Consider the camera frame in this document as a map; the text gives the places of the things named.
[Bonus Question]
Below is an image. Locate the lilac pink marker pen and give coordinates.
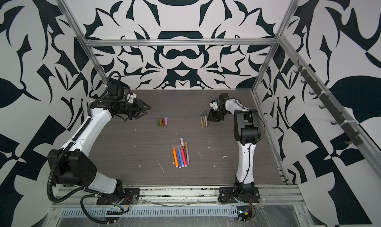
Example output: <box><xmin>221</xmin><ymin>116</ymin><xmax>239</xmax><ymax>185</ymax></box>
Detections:
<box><xmin>203</xmin><ymin>112</ymin><xmax>208</xmax><ymax>127</ymax></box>

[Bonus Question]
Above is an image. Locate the brown marker pen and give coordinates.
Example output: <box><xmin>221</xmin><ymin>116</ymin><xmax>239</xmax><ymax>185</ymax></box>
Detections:
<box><xmin>202</xmin><ymin>112</ymin><xmax>207</xmax><ymax>127</ymax></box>

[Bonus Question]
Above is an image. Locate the gold ochre marker pen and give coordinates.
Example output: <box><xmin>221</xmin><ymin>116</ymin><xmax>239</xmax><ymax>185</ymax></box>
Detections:
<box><xmin>200</xmin><ymin>113</ymin><xmax>204</xmax><ymax>128</ymax></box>

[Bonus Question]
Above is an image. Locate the olive tan marker pen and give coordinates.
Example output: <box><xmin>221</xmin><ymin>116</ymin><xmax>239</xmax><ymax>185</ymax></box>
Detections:
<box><xmin>185</xmin><ymin>141</ymin><xmax>190</xmax><ymax>165</ymax></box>

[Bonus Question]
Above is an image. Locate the light pink marker pen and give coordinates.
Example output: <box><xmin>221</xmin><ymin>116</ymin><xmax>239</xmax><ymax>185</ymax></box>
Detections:
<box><xmin>180</xmin><ymin>138</ymin><xmax>190</xmax><ymax>166</ymax></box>

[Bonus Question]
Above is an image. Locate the dark red marker pen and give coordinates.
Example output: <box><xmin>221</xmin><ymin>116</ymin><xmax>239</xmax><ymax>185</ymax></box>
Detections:
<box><xmin>182</xmin><ymin>146</ymin><xmax>188</xmax><ymax>165</ymax></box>

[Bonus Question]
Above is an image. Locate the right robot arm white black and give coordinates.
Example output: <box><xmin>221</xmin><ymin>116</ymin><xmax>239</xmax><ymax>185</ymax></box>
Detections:
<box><xmin>207</xmin><ymin>93</ymin><xmax>262</xmax><ymax>195</ymax></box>

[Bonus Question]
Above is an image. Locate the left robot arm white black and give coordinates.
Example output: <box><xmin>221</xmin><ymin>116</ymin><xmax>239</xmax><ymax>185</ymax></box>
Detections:
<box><xmin>47</xmin><ymin>85</ymin><xmax>151</xmax><ymax>202</ymax></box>

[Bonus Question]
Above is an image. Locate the purple marker pen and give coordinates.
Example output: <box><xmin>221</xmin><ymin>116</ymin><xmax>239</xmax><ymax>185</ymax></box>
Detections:
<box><xmin>175</xmin><ymin>145</ymin><xmax>182</xmax><ymax>168</ymax></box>

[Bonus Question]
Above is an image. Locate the pink red marker pen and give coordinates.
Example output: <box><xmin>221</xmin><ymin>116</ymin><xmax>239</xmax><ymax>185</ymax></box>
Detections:
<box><xmin>179</xmin><ymin>146</ymin><xmax>188</xmax><ymax>167</ymax></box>

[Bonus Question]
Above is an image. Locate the blue marker pen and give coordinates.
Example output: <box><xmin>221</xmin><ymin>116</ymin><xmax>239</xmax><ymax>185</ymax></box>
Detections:
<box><xmin>177</xmin><ymin>145</ymin><xmax>185</xmax><ymax>167</ymax></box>

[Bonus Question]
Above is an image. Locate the orange marker pen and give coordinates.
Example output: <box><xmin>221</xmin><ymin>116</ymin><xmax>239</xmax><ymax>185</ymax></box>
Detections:
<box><xmin>172</xmin><ymin>145</ymin><xmax>179</xmax><ymax>168</ymax></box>

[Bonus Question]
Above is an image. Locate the circuit board with green light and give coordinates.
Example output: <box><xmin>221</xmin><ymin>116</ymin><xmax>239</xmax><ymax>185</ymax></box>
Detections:
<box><xmin>237</xmin><ymin>206</ymin><xmax>256</xmax><ymax>222</ymax></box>

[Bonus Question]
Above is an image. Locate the grey hook rack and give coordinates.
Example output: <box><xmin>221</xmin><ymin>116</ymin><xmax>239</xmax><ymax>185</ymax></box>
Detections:
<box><xmin>294</xmin><ymin>60</ymin><xmax>364</xmax><ymax>146</ymax></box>

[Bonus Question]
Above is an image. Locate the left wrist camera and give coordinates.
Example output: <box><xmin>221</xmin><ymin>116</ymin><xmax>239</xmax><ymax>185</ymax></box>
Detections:
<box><xmin>125</xmin><ymin>93</ymin><xmax>137</xmax><ymax>103</ymax></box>

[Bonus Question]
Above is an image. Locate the aluminium frame crossbar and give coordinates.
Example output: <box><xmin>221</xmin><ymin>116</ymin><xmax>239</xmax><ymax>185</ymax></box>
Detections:
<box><xmin>84</xmin><ymin>38</ymin><xmax>276</xmax><ymax>47</ymax></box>

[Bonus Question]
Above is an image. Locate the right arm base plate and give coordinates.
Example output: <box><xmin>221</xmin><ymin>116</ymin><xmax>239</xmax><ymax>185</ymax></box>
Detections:
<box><xmin>218</xmin><ymin>187</ymin><xmax>261</xmax><ymax>204</ymax></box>

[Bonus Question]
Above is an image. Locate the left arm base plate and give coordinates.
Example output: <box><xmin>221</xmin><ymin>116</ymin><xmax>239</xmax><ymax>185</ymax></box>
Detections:
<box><xmin>96</xmin><ymin>188</ymin><xmax>140</xmax><ymax>205</ymax></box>

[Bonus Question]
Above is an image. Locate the white slotted cable duct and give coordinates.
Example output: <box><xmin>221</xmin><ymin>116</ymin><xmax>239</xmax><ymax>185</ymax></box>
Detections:
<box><xmin>61</xmin><ymin>206</ymin><xmax>238</xmax><ymax>218</ymax></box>

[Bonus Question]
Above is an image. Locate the aluminium front rail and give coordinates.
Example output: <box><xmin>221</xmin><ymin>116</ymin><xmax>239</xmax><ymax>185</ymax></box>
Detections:
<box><xmin>50</xmin><ymin>184</ymin><xmax>306</xmax><ymax>209</ymax></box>

